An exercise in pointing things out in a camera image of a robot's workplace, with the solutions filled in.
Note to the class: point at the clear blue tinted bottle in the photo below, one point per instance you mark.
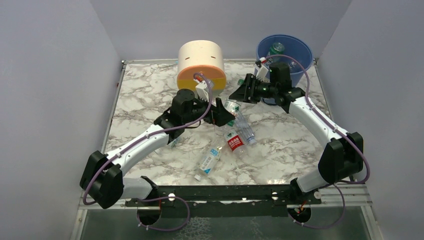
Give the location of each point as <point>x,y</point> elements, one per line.
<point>245,129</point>

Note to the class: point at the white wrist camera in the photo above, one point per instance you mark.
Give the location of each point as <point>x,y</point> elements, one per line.
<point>261,69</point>
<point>202,89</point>

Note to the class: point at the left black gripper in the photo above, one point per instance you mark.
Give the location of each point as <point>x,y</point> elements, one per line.
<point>214,115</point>

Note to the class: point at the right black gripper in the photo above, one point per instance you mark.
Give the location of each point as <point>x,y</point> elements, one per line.
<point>251,89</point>

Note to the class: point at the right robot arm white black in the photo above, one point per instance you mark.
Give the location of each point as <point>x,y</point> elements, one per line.
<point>343,151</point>

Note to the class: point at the green white label bottle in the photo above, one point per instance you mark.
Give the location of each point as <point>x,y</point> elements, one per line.
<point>232,106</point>

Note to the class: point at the green tinted bottle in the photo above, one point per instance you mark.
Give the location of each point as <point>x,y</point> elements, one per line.
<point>277,48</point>

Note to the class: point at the white suntory label bottle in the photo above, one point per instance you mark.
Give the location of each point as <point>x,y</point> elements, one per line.
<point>209,159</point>

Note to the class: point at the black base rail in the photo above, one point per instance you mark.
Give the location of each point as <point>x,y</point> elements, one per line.
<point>221,201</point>

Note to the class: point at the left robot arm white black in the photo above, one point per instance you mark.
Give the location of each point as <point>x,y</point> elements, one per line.
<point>103,178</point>

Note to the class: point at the red nongfu label bottle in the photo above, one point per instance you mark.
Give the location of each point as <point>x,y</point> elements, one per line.
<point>235,142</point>

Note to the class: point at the blue green label bottle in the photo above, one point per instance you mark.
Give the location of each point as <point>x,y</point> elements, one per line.
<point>165,149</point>

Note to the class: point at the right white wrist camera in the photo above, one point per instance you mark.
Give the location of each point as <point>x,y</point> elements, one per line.
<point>261,69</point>

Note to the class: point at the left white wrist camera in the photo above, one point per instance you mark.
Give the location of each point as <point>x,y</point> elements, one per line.
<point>202,89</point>

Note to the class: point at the blue plastic bin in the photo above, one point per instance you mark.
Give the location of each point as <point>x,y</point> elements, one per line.
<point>297,54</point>

